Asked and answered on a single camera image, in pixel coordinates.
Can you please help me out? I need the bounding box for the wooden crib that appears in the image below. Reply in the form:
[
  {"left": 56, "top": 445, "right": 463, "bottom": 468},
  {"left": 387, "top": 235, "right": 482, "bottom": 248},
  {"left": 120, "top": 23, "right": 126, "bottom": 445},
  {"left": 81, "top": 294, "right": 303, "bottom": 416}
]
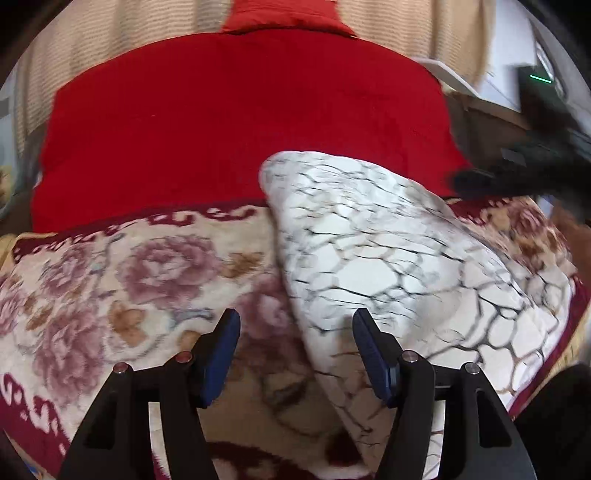
[{"left": 442, "top": 90, "right": 536, "bottom": 160}]

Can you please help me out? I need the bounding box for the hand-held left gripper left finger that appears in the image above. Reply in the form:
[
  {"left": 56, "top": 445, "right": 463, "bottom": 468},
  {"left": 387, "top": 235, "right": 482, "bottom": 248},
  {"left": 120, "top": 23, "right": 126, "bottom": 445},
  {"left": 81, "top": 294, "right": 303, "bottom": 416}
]
[{"left": 59, "top": 308, "right": 242, "bottom": 480}]

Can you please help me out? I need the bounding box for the floral plush blanket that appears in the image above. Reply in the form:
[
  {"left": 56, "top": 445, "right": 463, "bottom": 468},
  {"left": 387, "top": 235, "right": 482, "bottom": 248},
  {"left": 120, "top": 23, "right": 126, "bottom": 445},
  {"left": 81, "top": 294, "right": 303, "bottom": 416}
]
[{"left": 0, "top": 194, "right": 591, "bottom": 480}]

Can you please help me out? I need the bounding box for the beige dotted curtain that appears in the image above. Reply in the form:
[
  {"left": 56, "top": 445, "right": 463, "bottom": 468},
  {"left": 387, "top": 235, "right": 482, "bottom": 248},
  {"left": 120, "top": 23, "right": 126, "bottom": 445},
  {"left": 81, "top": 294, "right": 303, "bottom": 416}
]
[{"left": 9, "top": 0, "right": 497, "bottom": 153}]

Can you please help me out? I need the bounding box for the red cushion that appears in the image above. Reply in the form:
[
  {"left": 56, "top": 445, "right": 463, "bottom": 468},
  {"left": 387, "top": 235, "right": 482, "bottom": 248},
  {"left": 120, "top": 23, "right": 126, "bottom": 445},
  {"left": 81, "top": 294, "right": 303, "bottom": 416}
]
[{"left": 221, "top": 0, "right": 357, "bottom": 40}]

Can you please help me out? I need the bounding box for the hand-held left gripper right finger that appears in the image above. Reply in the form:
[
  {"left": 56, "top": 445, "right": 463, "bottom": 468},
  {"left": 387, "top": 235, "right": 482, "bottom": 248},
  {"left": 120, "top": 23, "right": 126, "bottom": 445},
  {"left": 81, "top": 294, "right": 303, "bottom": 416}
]
[{"left": 352, "top": 308, "right": 539, "bottom": 480}]

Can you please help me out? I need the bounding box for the red blanket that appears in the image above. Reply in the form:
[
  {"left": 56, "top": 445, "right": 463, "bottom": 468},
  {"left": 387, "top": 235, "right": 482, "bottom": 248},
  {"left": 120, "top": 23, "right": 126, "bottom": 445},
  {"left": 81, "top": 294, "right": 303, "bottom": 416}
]
[{"left": 31, "top": 31, "right": 472, "bottom": 234}]

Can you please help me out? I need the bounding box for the white board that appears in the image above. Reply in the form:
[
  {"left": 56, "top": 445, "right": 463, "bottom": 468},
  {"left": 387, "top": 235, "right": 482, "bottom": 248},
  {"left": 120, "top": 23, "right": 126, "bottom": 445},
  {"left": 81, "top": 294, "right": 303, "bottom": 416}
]
[{"left": 422, "top": 58, "right": 483, "bottom": 99}]

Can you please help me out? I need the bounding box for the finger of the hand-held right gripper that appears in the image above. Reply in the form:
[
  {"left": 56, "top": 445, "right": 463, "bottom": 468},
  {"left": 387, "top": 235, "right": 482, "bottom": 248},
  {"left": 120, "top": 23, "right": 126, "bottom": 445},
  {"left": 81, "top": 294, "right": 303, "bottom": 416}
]
[{"left": 450, "top": 167, "right": 561, "bottom": 200}]

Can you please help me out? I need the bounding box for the white crackle-patterned padded garment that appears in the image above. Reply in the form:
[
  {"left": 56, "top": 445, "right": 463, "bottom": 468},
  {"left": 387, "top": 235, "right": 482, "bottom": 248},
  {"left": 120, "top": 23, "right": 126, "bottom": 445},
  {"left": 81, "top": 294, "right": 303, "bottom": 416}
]
[{"left": 259, "top": 150, "right": 575, "bottom": 480}]

